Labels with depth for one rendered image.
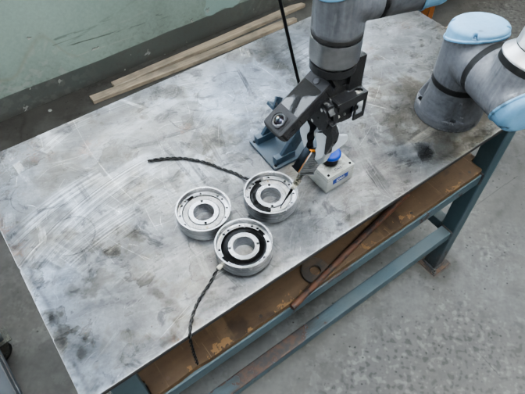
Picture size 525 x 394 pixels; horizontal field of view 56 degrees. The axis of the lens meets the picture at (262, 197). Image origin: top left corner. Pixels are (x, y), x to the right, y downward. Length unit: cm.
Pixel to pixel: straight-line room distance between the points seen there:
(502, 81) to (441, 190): 48
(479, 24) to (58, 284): 93
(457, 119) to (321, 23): 56
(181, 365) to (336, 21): 75
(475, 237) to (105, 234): 145
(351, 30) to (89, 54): 197
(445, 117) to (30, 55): 184
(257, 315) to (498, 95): 66
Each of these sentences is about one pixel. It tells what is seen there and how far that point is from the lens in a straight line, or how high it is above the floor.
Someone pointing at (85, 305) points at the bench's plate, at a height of 80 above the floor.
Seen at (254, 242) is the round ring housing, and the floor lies 83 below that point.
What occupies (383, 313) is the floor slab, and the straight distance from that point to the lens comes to 178.
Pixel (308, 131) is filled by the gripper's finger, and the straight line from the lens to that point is 85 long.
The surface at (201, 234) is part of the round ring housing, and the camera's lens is 90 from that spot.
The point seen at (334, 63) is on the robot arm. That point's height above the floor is 115.
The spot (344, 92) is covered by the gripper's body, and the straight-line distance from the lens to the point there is 80.
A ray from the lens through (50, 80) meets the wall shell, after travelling 255.
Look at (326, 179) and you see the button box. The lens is 97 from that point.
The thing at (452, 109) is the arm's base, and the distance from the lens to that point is 115.
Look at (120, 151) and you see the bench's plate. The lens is 111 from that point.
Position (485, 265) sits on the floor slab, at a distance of 199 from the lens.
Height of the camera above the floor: 158
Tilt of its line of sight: 52 degrees down
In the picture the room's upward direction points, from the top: 1 degrees counter-clockwise
